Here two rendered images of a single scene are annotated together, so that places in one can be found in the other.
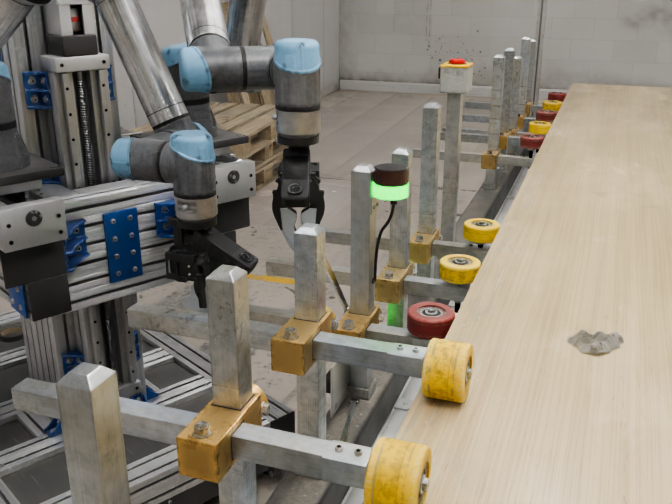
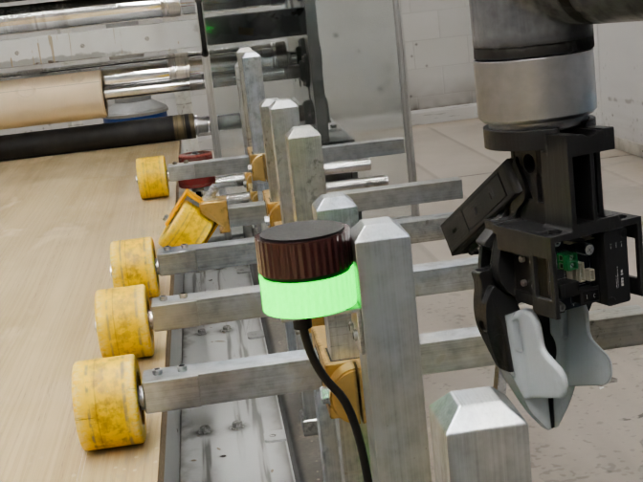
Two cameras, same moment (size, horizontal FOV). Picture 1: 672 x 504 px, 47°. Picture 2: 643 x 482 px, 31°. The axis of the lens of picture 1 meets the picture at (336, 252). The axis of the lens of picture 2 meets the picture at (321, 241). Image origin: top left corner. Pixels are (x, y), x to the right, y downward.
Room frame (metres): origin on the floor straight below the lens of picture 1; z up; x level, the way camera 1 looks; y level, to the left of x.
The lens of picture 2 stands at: (1.90, -0.38, 1.29)
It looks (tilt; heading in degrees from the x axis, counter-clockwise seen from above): 13 degrees down; 155
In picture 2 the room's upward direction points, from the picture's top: 6 degrees counter-clockwise
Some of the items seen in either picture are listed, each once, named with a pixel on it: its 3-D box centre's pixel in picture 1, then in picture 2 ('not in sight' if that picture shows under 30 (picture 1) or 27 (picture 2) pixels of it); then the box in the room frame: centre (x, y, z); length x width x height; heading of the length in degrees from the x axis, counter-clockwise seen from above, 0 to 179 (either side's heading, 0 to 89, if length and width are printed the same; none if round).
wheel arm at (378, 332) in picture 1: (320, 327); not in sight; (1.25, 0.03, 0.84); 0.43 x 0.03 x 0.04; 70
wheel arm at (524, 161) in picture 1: (472, 158); not in sight; (2.66, -0.48, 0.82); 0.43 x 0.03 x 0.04; 70
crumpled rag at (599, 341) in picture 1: (598, 337); not in sight; (1.07, -0.41, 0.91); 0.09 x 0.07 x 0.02; 97
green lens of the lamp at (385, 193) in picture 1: (390, 188); (308, 287); (1.25, -0.09, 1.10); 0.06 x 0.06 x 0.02
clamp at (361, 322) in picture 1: (359, 328); not in sight; (1.25, -0.04, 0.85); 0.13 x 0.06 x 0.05; 160
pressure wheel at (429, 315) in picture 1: (430, 339); not in sight; (1.18, -0.16, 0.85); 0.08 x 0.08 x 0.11
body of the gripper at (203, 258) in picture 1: (195, 248); not in sight; (1.33, 0.26, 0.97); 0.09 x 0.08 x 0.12; 70
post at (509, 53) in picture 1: (505, 113); not in sight; (2.91, -0.64, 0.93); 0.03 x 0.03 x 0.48; 70
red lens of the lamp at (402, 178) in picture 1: (391, 174); (303, 249); (1.25, -0.09, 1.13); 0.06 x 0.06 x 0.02
